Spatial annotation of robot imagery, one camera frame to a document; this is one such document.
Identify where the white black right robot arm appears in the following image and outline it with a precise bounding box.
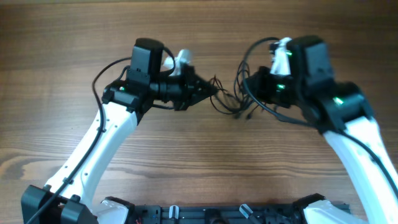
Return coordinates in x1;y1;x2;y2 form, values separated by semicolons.
241;35;397;223

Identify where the black cable bundle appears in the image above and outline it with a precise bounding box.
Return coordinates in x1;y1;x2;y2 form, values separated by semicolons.
208;60;262;120

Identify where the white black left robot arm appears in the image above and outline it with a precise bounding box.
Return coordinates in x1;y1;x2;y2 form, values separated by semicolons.
21;38;217;223

